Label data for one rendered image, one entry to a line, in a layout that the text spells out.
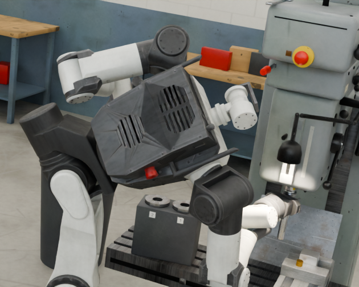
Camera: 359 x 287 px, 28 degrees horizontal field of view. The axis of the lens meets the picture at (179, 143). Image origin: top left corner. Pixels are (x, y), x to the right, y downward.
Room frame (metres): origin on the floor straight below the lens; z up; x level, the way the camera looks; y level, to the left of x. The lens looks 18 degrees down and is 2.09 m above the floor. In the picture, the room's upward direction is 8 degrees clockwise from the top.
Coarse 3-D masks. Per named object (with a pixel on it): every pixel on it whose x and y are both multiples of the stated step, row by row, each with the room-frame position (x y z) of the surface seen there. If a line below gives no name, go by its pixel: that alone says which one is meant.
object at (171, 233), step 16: (144, 208) 2.29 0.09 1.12; (160, 208) 2.29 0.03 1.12; (176, 208) 2.29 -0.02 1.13; (144, 224) 2.29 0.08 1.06; (160, 224) 2.28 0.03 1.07; (176, 224) 2.27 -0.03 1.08; (192, 224) 2.26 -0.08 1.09; (144, 240) 2.29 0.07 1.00; (160, 240) 2.28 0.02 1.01; (176, 240) 2.27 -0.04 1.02; (192, 240) 2.26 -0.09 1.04; (160, 256) 2.28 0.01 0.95; (176, 256) 2.27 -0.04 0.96; (192, 256) 2.26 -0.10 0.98
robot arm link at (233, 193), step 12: (228, 180) 1.76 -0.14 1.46; (240, 180) 1.77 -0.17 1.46; (216, 192) 1.69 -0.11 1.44; (228, 192) 1.71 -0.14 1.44; (240, 192) 1.74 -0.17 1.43; (228, 204) 1.69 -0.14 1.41; (240, 204) 1.73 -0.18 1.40; (228, 216) 1.72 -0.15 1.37; (240, 216) 1.74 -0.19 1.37; (216, 228) 1.73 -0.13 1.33; (228, 228) 1.72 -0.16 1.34; (240, 228) 1.75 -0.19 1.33
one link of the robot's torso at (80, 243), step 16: (64, 176) 1.78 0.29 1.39; (64, 192) 1.78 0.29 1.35; (80, 192) 1.78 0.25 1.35; (64, 208) 1.79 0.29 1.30; (80, 208) 1.78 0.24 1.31; (96, 208) 1.87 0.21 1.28; (64, 224) 1.79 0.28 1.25; (80, 224) 1.79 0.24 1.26; (96, 224) 1.82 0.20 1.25; (64, 240) 1.82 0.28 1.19; (80, 240) 1.81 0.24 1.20; (96, 240) 1.81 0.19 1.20; (64, 256) 1.82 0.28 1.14; (80, 256) 1.82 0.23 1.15; (96, 256) 1.90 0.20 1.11; (64, 272) 1.82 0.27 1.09; (80, 272) 1.82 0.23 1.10; (96, 272) 1.88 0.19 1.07
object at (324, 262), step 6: (294, 252) 2.25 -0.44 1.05; (300, 252) 2.26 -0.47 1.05; (288, 258) 2.26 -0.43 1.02; (294, 258) 2.25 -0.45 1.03; (324, 258) 2.24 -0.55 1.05; (318, 264) 2.22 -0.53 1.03; (324, 264) 2.22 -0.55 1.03; (330, 264) 2.21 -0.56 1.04; (330, 270) 2.21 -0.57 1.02; (282, 276) 2.14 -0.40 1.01; (330, 276) 2.26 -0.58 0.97; (276, 282) 2.09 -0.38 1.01; (282, 282) 2.10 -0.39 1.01; (288, 282) 2.10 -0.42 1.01; (294, 282) 2.11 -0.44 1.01; (300, 282) 2.12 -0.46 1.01; (306, 282) 2.12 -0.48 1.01
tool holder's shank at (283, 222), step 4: (288, 216) 2.24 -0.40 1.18; (280, 220) 2.24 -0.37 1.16; (284, 220) 2.23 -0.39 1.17; (280, 224) 2.24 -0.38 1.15; (284, 224) 2.23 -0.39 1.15; (280, 228) 2.23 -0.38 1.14; (284, 228) 2.23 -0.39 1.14; (280, 232) 2.23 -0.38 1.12; (284, 232) 2.23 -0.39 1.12; (280, 236) 2.23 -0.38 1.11
